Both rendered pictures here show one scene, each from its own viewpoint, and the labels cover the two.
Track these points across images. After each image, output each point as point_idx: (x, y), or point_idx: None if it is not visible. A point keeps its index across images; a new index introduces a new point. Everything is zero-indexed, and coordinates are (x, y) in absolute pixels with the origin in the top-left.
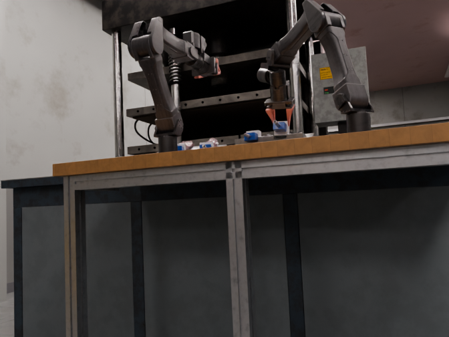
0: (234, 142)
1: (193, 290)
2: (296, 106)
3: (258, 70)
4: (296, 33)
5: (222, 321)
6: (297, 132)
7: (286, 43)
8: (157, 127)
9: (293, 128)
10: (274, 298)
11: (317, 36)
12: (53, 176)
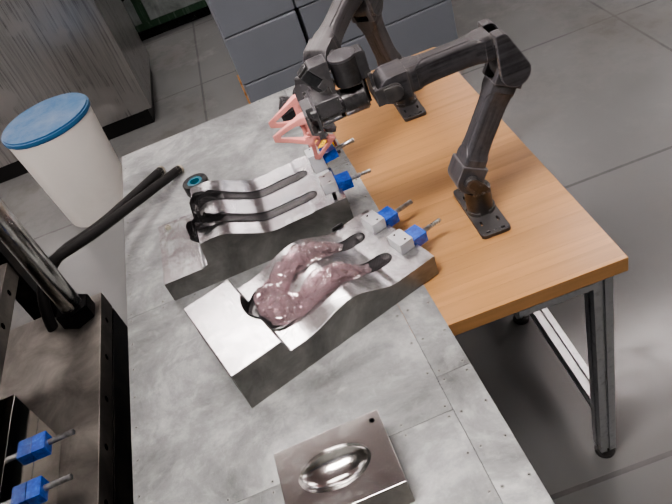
0: (347, 200)
1: None
2: (8, 208)
3: (311, 89)
4: (347, 21)
5: None
6: (42, 251)
7: (340, 36)
8: (483, 179)
9: (32, 250)
10: None
11: (375, 19)
12: (542, 485)
